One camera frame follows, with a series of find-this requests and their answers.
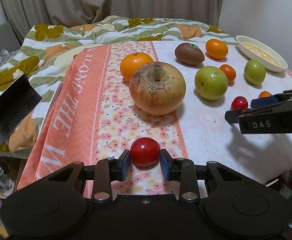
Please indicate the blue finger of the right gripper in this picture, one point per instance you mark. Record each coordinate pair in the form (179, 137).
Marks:
(276, 98)

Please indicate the small orange mandarin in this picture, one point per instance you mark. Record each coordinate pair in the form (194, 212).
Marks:
(229, 72)

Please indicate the red cherry tomato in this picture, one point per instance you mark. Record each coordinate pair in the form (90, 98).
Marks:
(145, 151)
(239, 103)

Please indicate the large green apple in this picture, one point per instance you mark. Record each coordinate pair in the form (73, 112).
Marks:
(211, 83)

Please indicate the black open laptop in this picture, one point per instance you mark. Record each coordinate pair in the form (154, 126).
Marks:
(16, 102)

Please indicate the beige curtain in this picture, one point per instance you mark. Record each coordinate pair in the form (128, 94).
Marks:
(24, 14)

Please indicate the large orange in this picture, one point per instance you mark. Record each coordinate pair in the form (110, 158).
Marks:
(132, 62)

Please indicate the cream oval duck dish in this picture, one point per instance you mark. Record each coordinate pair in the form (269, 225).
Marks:
(258, 51)

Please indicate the large russet yellow apple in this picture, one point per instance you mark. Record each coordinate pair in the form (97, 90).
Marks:
(158, 88)

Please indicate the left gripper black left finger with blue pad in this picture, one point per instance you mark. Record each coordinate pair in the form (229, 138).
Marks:
(109, 170)

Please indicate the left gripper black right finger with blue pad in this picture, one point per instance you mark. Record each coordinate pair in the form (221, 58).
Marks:
(184, 171)

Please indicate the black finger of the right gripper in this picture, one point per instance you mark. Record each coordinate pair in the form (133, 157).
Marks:
(232, 117)

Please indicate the pink floral tablecloth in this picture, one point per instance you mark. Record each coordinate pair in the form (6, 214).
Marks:
(82, 127)

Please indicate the green striped floral quilt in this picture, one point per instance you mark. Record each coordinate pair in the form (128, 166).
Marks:
(48, 50)

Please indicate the orange mandarin far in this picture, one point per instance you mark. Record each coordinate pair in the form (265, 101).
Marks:
(216, 49)

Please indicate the brown kiwi with sticker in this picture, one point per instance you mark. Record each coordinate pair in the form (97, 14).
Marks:
(189, 53)

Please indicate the small green apple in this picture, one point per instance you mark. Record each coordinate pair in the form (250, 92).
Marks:
(254, 72)

